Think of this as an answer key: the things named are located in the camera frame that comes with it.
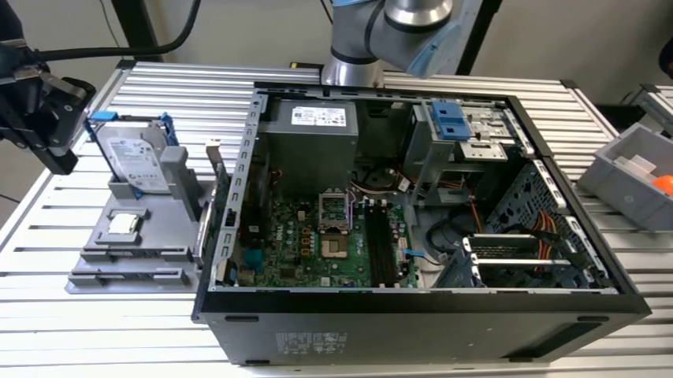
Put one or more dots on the white block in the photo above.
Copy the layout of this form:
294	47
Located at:
638	163

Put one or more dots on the grey plastic bin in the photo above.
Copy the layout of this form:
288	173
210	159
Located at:
625	204

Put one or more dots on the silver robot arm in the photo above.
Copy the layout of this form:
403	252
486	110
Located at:
356	39

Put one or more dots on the black frame post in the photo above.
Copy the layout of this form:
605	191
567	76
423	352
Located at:
139	27

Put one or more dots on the metal disk bay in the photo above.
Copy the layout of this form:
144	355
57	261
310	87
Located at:
525	261

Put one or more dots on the green motherboard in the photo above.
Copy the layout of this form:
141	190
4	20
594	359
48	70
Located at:
336	271

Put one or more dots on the grey metal drive cage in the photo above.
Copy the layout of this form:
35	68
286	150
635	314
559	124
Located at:
431	157

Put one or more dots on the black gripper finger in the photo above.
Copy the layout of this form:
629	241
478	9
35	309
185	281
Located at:
36	155
68	98

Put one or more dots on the black RAM slot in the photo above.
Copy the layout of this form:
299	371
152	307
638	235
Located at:
378	244
391	244
370	244
384	244

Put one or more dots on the black PC case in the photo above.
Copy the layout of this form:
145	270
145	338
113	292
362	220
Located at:
367	338

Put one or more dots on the CPU socket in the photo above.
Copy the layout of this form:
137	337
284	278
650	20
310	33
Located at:
334	247

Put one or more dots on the hard disk in blue carrier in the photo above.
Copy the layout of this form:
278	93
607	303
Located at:
131	157

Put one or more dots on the black rounded object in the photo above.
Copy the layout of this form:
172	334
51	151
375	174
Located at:
668	59

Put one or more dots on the blue drive latch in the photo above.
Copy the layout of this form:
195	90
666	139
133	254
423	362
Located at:
449	122

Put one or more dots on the aluminium side table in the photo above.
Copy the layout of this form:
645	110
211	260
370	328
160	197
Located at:
657	102

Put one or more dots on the RAM stick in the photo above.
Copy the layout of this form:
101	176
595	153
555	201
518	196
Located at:
131	276
135	253

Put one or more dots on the silver CPU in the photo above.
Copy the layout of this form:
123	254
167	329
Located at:
124	223

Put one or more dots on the grey parts rack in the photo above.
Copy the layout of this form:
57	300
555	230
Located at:
152	220

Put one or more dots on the orange ball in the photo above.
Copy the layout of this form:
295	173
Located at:
664	185

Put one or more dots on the yellow black plug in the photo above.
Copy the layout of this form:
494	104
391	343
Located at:
294	65

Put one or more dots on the grey power supply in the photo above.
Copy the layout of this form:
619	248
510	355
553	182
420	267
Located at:
310	157

